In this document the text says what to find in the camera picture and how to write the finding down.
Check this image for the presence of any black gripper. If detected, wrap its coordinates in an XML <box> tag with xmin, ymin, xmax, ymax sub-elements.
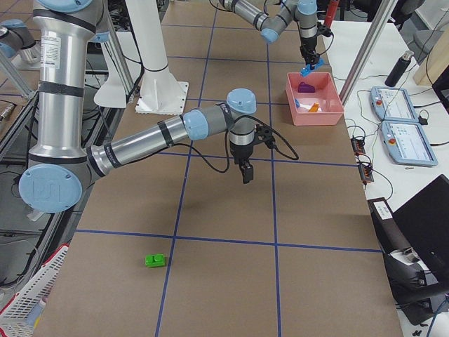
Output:
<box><xmin>299</xmin><ymin>21</ymin><xmax>333</xmax><ymax>66</ymax></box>
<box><xmin>229</xmin><ymin>124</ymin><xmax>275</xmax><ymax>184</ymax></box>

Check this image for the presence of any long blue toy block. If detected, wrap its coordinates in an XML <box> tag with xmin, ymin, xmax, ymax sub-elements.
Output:
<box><xmin>300</xmin><ymin>58</ymin><xmax>324</xmax><ymax>77</ymax></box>

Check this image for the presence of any purple toy block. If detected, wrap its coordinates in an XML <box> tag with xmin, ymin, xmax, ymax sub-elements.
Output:
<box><xmin>297</xmin><ymin>81</ymin><xmax>316</xmax><ymax>93</ymax></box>

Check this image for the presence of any orange toy block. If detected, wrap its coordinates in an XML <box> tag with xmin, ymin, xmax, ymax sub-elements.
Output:
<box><xmin>308</xmin><ymin>102</ymin><xmax>320</xmax><ymax>112</ymax></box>

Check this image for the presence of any pink plastic box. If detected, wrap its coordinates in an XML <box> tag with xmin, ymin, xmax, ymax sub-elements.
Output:
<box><xmin>286</xmin><ymin>72</ymin><xmax>344</xmax><ymax>126</ymax></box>

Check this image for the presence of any black box with label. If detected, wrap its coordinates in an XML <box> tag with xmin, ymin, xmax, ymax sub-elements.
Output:
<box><xmin>368</xmin><ymin>197</ymin><xmax>448</xmax><ymax>325</ymax></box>

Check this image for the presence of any red cylinder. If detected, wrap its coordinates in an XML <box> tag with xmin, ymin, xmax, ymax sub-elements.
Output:
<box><xmin>323</xmin><ymin>0</ymin><xmax>340</xmax><ymax>28</ymax></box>

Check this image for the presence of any dark water bottle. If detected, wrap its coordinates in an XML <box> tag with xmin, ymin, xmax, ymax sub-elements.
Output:
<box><xmin>384</xmin><ymin>50</ymin><xmax>414</xmax><ymax>87</ymax></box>

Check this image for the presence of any upper teach pendant tablet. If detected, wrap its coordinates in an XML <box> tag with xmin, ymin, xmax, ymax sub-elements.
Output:
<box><xmin>370</xmin><ymin>86</ymin><xmax>418</xmax><ymax>121</ymax></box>

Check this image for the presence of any teach pendant tablet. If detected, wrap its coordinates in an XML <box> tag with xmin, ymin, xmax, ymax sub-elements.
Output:
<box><xmin>380</xmin><ymin>120</ymin><xmax>438</xmax><ymax>167</ymax></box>
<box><xmin>370</xmin><ymin>86</ymin><xmax>418</xmax><ymax>121</ymax></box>

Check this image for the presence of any white metal mounting base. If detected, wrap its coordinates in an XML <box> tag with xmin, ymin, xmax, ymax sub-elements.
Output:
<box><xmin>135</xmin><ymin>79</ymin><xmax>189</xmax><ymax>115</ymax></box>

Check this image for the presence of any lower teach pendant tablet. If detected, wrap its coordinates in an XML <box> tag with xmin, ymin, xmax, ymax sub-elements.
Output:
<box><xmin>380</xmin><ymin>120</ymin><xmax>438</xmax><ymax>167</ymax></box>

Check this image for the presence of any green toy block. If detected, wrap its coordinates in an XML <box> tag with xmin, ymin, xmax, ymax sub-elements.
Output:
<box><xmin>145</xmin><ymin>253</ymin><xmax>166</xmax><ymax>268</ymax></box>

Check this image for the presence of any black laptop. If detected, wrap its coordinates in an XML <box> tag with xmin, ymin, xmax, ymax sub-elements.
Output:
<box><xmin>393</xmin><ymin>174</ymin><xmax>448</xmax><ymax>281</ymax></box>

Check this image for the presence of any white mesh basket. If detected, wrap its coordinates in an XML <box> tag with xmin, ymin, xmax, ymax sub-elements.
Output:
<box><xmin>1</xmin><ymin>244</ymin><xmax>69</xmax><ymax>336</ymax></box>

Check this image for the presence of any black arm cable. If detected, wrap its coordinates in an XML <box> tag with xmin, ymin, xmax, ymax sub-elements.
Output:
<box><xmin>189</xmin><ymin>117</ymin><xmax>300</xmax><ymax>173</ymax></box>

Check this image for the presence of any aluminium frame post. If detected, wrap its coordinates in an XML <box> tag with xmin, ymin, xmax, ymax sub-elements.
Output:
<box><xmin>340</xmin><ymin>0</ymin><xmax>398</xmax><ymax>105</ymax></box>

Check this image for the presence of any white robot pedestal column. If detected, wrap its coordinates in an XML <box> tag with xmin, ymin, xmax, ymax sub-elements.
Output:
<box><xmin>126</xmin><ymin>0</ymin><xmax>168</xmax><ymax>86</ymax></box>

